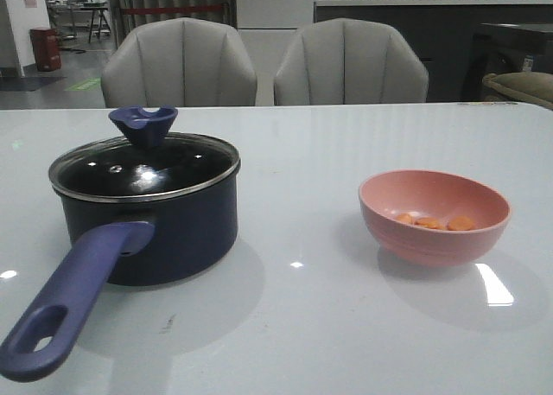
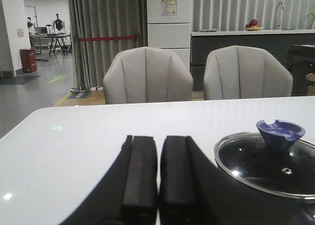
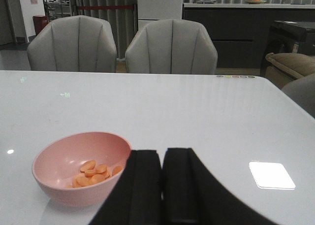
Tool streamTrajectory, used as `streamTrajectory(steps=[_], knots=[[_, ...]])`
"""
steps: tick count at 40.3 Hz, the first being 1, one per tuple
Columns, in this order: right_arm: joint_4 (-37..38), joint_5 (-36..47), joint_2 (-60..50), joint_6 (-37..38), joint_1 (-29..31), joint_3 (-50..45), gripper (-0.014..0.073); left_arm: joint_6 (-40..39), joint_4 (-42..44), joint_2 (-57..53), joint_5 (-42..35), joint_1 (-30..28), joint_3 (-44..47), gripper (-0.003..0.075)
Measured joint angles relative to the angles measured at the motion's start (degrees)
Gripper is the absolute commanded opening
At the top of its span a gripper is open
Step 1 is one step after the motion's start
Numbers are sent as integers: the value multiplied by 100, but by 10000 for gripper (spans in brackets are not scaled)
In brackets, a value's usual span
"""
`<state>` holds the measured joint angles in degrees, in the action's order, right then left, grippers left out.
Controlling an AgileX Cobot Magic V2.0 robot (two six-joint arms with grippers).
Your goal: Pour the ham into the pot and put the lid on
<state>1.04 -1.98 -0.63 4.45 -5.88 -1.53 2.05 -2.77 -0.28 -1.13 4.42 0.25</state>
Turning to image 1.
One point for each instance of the orange ham slice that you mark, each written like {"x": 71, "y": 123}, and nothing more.
{"x": 406, "y": 218}
{"x": 429, "y": 223}
{"x": 460, "y": 223}

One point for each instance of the glass lid blue knob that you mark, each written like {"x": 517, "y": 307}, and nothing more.
{"x": 147, "y": 162}

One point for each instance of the pink plastic bowl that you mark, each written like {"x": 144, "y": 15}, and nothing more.
{"x": 429, "y": 193}

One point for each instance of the right beige chair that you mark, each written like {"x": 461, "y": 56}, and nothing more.
{"x": 349, "y": 62}

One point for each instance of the beige chair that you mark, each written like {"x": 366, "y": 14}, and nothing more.
{"x": 349, "y": 62}
{"x": 183, "y": 62}

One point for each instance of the left beige chair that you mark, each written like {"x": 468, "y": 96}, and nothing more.
{"x": 183, "y": 62}

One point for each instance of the white cabinet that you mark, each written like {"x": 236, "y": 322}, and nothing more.
{"x": 265, "y": 27}

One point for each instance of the red barrier belt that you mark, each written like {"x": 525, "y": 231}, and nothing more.
{"x": 220, "y": 7}

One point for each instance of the dark grey counter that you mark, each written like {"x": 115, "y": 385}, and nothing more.
{"x": 439, "y": 31}

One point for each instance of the red trash bin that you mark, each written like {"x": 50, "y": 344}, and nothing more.
{"x": 45, "y": 48}

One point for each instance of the tan cushion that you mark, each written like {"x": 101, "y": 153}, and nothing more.
{"x": 526, "y": 87}

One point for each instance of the background desk with items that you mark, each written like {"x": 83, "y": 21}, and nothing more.
{"x": 67, "y": 17}

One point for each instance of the blue saucepan with handle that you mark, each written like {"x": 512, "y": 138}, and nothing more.
{"x": 135, "y": 244}

